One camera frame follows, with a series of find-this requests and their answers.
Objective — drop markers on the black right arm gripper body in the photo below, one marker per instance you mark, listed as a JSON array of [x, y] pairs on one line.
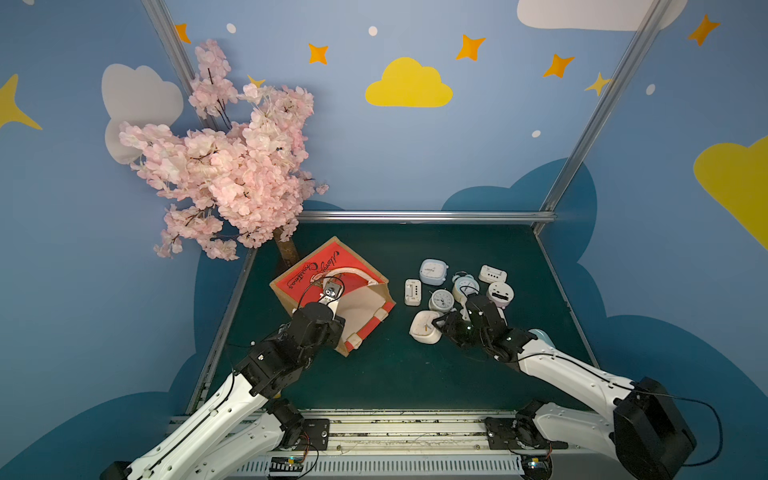
[[459, 320]]

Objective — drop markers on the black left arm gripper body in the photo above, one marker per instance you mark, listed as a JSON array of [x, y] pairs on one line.
[[327, 306]]

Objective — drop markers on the white round smiley alarm clock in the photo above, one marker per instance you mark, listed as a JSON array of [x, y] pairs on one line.
[[500, 293]]

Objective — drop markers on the blue twin bell alarm clock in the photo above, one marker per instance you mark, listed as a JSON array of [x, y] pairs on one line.
[[464, 284]]

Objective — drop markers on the white twin bell alarm clock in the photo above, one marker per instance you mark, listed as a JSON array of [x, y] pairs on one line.
[[441, 300]]

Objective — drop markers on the white box clock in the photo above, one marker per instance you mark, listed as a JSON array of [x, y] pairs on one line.
[[489, 274]]

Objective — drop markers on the cream square analog clock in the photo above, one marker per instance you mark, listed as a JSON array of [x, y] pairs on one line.
[[422, 329]]

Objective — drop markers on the small white rectangular clock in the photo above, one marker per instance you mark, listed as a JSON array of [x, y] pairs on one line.
[[412, 292]]

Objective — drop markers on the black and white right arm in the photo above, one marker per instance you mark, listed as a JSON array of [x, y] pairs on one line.
[[635, 423]]

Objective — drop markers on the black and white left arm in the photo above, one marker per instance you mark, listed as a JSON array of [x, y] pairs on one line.
[[244, 418]]

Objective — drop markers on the brown artificial tree trunk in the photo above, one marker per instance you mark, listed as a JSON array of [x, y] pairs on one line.
[[286, 247]]

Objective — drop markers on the small green circuit board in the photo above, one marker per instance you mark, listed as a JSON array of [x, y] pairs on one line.
[[285, 466]]

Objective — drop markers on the pink cherry blossom foliage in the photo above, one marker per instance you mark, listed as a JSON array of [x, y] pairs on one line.
[[240, 186]]

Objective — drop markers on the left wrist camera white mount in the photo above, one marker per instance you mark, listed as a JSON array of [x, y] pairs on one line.
[[332, 290]]

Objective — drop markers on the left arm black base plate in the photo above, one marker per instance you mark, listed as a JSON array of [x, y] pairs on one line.
[[313, 433]]

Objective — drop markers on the horizontal aluminium frame rail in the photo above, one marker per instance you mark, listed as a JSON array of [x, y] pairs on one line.
[[427, 217]]

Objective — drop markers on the front aluminium mounting rail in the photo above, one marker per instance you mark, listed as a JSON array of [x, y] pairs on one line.
[[427, 445]]

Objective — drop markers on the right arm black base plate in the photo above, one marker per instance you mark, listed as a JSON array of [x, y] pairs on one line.
[[504, 433]]

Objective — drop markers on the right aluminium frame post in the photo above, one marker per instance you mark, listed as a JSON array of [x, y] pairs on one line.
[[646, 33]]

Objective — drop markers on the aluminium frame post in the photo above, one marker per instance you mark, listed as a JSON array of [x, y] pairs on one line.
[[646, 33], [165, 28]]

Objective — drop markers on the left aluminium frame post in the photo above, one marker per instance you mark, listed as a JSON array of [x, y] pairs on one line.
[[165, 28]]

